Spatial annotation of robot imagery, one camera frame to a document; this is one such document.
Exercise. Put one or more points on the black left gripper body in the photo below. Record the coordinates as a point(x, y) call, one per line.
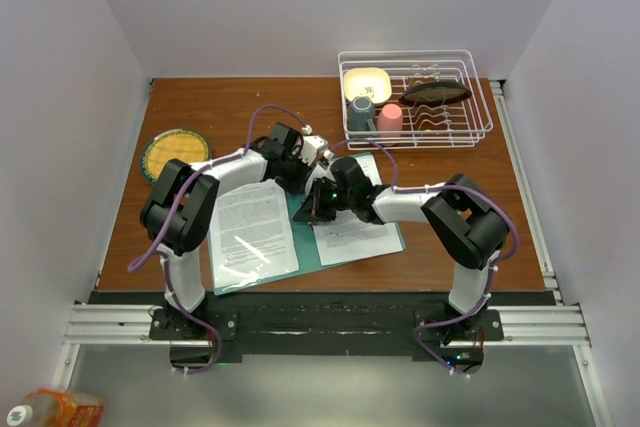
point(294, 172)

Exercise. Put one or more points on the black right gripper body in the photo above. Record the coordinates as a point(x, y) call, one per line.
point(328, 199)

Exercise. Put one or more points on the printed paper stack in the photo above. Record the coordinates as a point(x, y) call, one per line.
point(347, 239)

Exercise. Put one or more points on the printed white paper sheet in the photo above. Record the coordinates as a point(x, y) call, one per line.
point(250, 238)

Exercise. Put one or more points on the green file folder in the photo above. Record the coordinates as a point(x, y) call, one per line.
point(304, 241)

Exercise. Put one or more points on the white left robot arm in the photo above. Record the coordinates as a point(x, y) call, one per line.
point(177, 213)

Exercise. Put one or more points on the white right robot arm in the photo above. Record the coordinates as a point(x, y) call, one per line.
point(475, 232)

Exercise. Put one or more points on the grey-blue mug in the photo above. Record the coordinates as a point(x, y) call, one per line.
point(361, 115)

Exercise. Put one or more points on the pink cup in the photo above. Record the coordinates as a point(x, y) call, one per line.
point(390, 124)

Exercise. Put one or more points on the round woven yellow coaster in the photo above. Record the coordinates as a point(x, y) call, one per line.
point(183, 144)

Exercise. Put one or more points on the cream square bowl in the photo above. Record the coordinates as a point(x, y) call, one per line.
point(371, 82)

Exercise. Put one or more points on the dark brown oval plate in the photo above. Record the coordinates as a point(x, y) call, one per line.
point(435, 94)

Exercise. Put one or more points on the orange drink bottle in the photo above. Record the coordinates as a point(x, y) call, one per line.
point(47, 407)

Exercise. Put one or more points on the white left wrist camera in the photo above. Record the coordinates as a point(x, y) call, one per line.
point(312, 147)

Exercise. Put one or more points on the white wire dish rack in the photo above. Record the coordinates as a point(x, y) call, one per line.
point(460, 125)

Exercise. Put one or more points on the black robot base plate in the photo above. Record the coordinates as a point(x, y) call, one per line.
point(232, 327)

